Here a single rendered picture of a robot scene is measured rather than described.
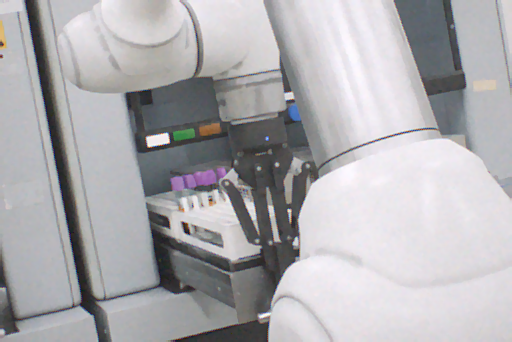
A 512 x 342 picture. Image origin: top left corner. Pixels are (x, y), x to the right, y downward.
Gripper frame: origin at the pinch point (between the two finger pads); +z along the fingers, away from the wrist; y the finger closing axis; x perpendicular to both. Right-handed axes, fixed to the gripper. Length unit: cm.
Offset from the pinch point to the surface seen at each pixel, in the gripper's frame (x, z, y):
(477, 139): -42, -7, -55
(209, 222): -13.8, -6.3, 5.1
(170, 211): -37.8, -6.2, 5.0
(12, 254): -42, -4, 31
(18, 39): -42, -38, 23
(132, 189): -42.1, -10.6, 9.7
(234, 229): -5.3, -5.8, 4.0
